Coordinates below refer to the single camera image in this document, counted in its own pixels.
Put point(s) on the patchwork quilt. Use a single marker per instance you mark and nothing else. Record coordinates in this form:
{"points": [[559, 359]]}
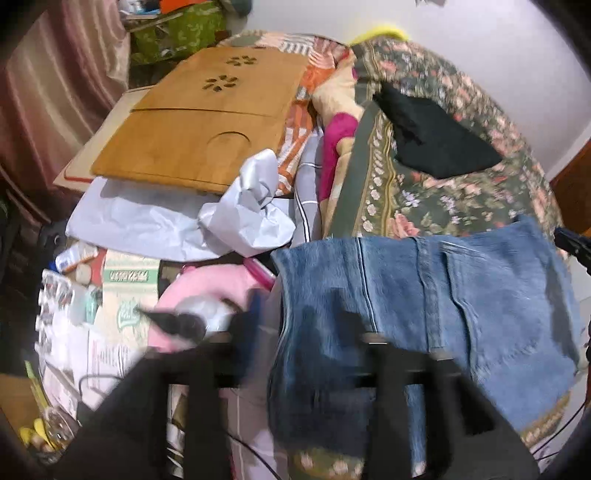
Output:
{"points": [[300, 87]]}

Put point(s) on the green and white carton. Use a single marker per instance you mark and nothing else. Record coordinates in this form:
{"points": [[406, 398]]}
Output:
{"points": [[124, 300]]}

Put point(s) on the green camouflage storage box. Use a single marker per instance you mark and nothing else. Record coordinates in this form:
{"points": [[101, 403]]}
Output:
{"points": [[184, 32]]}

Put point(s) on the blister pill packs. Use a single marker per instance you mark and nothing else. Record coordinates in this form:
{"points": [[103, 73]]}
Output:
{"points": [[55, 300]]}

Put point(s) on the black cloth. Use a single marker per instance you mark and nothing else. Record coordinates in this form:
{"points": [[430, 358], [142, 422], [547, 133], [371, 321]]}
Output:
{"points": [[429, 134]]}

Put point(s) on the pink cloth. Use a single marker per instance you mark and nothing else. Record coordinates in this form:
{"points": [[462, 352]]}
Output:
{"points": [[207, 286]]}

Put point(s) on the grey striped bed sheet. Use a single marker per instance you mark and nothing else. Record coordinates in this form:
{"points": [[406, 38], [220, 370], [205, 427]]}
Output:
{"points": [[308, 184]]}

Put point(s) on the bamboo lap desk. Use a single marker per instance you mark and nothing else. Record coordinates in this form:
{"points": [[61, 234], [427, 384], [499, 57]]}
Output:
{"points": [[198, 124]]}

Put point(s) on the dark floral blanket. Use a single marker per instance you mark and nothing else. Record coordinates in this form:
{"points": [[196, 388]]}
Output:
{"points": [[438, 198]]}

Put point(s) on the white plastic sheet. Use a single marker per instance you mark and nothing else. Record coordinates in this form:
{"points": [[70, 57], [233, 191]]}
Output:
{"points": [[129, 221]]}

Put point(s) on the striped brown curtain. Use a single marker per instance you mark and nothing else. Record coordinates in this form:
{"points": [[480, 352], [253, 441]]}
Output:
{"points": [[55, 83]]}

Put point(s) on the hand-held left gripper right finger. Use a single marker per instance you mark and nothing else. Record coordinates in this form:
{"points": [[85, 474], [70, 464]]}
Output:
{"points": [[392, 397]]}

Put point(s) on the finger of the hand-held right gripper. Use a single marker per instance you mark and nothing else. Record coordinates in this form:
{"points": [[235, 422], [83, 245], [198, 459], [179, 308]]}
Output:
{"points": [[572, 244]]}

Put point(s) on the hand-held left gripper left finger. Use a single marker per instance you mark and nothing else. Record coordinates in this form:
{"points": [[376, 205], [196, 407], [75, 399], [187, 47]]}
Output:
{"points": [[256, 314]]}

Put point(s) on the blue denim pants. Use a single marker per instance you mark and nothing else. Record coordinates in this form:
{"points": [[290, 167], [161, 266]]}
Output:
{"points": [[485, 300]]}

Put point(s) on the pink plastic tube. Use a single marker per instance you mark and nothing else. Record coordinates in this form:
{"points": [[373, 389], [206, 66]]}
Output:
{"points": [[259, 272]]}

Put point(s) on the yellow foam bed rail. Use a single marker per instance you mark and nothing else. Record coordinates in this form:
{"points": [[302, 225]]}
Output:
{"points": [[383, 31]]}

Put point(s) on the flat cardboard sheet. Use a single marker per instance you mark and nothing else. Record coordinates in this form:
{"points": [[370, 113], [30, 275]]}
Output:
{"points": [[78, 161]]}

